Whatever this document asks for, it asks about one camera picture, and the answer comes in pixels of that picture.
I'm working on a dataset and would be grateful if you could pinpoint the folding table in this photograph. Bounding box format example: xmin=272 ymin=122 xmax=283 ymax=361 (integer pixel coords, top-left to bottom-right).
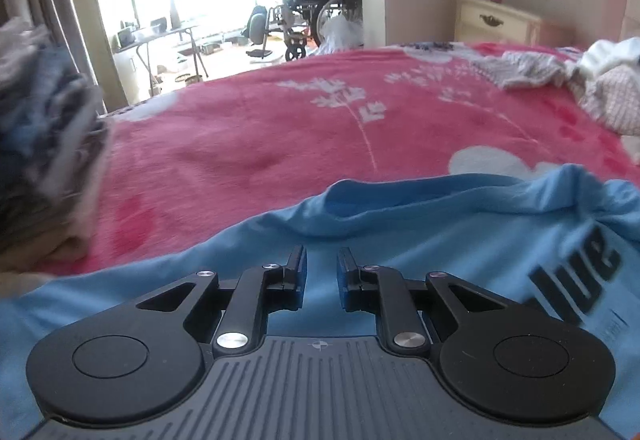
xmin=112 ymin=19 xmax=211 ymax=97

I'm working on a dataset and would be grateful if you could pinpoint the cream nightstand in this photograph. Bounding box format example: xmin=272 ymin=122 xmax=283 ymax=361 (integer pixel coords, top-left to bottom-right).
xmin=451 ymin=0 xmax=544 ymax=47

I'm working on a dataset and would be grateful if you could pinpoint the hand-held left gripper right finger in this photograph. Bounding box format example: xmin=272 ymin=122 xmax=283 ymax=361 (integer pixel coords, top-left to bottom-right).
xmin=336 ymin=247 xmax=524 ymax=355

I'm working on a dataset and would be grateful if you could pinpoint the light blue t-shirt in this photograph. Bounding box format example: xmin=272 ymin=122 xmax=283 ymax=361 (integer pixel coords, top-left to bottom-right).
xmin=0 ymin=163 xmax=640 ymax=440

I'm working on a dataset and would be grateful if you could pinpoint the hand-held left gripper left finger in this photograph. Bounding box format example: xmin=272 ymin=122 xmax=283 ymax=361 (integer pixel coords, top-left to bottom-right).
xmin=136 ymin=244 xmax=307 ymax=355

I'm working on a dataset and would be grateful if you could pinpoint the grey checked garment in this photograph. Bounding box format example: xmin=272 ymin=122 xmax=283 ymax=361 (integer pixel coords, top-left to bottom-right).
xmin=472 ymin=49 xmax=640 ymax=137

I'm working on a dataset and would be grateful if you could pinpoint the red floral blanket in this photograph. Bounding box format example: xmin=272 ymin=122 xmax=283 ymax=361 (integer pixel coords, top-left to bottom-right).
xmin=27 ymin=43 xmax=640 ymax=277

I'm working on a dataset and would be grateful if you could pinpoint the white plastic bag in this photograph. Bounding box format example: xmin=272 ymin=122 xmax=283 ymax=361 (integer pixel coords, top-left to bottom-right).
xmin=318 ymin=14 xmax=365 ymax=52

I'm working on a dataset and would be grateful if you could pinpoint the stack of folded clothes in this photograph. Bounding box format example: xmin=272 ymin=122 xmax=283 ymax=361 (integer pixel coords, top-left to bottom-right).
xmin=0 ymin=18 xmax=114 ymax=262

